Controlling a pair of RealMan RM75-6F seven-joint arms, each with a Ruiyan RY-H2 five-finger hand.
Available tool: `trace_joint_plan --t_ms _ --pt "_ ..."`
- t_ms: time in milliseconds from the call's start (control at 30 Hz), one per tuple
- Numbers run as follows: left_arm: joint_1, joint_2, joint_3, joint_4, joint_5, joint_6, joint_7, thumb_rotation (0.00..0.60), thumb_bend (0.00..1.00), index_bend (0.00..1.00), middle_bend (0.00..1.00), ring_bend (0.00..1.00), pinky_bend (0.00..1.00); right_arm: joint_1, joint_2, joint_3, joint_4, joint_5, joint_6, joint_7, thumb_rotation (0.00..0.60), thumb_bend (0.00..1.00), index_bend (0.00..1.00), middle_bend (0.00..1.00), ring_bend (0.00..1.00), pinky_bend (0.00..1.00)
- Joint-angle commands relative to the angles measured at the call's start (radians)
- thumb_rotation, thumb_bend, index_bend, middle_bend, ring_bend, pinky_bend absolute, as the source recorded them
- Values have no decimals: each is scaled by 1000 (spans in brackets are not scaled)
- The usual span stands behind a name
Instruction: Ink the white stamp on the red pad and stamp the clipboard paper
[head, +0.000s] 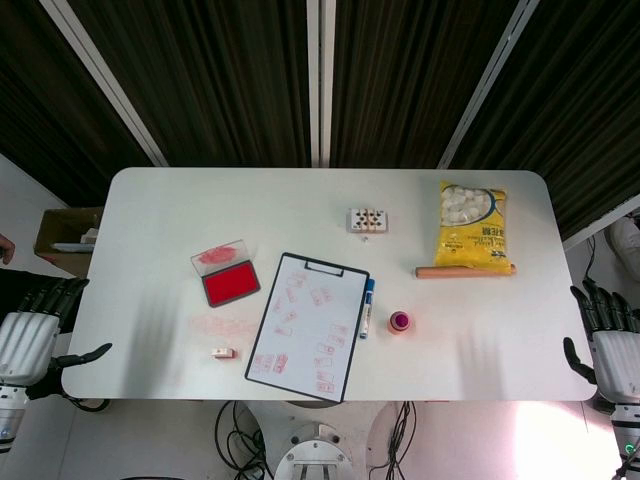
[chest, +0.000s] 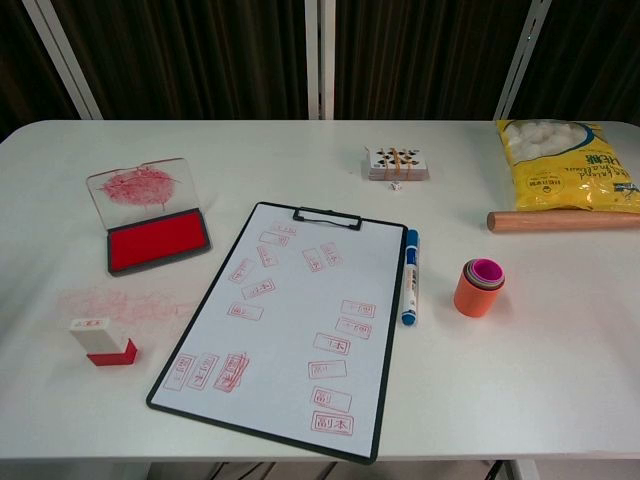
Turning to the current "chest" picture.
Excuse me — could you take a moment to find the white rectangular stamp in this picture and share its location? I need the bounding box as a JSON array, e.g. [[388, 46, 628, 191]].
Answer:
[[69, 317, 122, 357]]

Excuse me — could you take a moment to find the black clipboard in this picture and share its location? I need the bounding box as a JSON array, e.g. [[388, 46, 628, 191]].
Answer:
[[145, 201, 411, 467]]

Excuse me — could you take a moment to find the blue whiteboard marker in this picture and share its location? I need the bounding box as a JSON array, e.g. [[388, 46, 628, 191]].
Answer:
[[399, 228, 423, 329]]

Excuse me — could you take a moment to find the red ink pad clear lid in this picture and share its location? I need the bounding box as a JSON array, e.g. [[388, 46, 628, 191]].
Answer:
[[85, 157, 214, 279]]

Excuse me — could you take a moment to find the wooden rolling pin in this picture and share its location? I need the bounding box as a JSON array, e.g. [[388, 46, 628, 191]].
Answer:
[[486, 209, 640, 236]]

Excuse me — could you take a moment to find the dark brown curtain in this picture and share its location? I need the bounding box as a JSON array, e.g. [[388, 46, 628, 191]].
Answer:
[[0, 0, 640, 144]]

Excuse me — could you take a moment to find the yellow bag of white puffs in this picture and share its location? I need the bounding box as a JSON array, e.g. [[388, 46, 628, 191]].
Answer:
[[495, 119, 640, 216]]

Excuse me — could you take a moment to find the white upright frame post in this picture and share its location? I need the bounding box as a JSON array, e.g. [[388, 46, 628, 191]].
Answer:
[[304, 0, 336, 121]]

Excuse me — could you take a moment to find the white slanted frame post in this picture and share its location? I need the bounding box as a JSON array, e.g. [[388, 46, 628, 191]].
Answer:
[[494, 0, 552, 122], [21, 0, 104, 121]]

